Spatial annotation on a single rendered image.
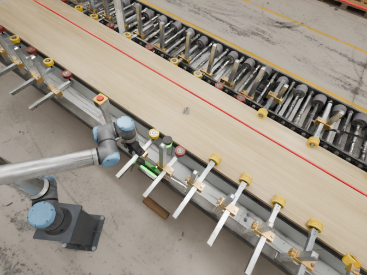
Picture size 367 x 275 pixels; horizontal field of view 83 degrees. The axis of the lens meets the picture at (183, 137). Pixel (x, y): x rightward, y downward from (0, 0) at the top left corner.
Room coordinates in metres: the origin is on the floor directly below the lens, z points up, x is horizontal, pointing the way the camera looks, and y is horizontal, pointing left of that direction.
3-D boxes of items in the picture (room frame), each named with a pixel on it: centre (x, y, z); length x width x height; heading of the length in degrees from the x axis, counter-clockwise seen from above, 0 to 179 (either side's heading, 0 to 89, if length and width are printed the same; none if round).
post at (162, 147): (0.60, 0.12, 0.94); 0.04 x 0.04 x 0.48; 63
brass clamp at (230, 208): (0.36, -0.35, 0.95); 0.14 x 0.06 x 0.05; 63
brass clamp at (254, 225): (0.24, -0.57, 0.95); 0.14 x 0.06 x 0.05; 63
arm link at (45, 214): (0.15, 0.80, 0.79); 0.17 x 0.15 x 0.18; 30
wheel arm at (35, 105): (1.12, 1.21, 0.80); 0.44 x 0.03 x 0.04; 153
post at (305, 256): (0.14, -0.77, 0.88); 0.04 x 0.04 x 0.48; 63
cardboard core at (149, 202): (0.47, 0.16, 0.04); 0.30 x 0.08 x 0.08; 63
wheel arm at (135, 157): (0.66, 0.32, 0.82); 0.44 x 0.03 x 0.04; 153
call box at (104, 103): (0.83, 0.57, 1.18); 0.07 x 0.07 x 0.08; 63
